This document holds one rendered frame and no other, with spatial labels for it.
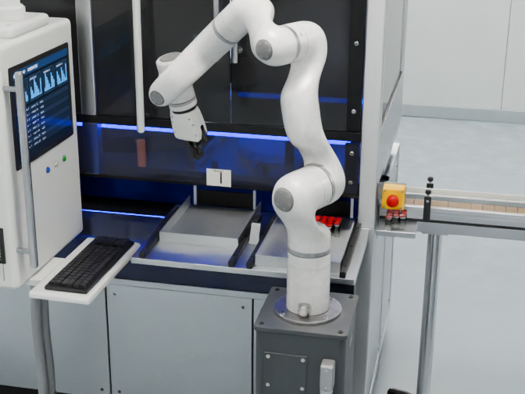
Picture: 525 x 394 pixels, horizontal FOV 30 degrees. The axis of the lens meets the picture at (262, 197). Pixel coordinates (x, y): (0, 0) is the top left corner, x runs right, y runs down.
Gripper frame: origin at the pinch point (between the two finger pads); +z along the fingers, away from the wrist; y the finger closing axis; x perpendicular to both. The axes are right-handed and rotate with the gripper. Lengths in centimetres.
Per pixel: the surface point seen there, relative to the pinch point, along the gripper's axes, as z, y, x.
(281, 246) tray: 37.8, 16.7, 8.0
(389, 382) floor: 145, 10, 58
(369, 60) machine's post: -7, 32, 52
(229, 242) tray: 32.3, 4.3, -1.7
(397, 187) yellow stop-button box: 35, 39, 46
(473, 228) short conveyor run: 57, 57, 59
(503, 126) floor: 249, -112, 426
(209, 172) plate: 22.9, -17.8, 19.7
